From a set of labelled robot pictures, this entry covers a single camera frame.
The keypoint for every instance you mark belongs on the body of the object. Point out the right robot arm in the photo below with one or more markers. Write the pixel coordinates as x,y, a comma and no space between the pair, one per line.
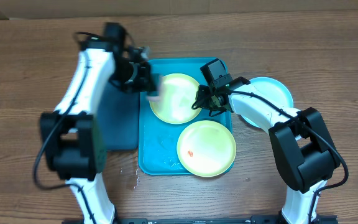
302,146

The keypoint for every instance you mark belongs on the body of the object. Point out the black water tray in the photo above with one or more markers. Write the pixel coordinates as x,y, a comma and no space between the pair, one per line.
118,118

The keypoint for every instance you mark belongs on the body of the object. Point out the light blue plate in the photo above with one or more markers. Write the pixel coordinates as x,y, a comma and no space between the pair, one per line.
275,90

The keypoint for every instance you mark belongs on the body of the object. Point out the teal plastic tray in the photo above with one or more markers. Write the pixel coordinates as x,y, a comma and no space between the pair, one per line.
158,139

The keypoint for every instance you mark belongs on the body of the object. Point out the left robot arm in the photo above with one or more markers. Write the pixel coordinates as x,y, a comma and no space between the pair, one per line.
72,144

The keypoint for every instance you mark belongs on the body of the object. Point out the yellow-green plate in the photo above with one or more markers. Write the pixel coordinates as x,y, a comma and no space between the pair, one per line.
177,97
206,148

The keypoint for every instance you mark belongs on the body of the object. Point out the green brown sponge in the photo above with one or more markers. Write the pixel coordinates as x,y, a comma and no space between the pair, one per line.
155,98

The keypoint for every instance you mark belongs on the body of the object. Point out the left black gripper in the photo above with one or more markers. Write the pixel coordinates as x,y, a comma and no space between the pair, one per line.
144,84

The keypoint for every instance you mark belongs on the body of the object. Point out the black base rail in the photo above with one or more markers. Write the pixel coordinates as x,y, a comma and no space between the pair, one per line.
255,219

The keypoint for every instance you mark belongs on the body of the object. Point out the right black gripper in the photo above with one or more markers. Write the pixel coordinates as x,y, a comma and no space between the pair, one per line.
206,97

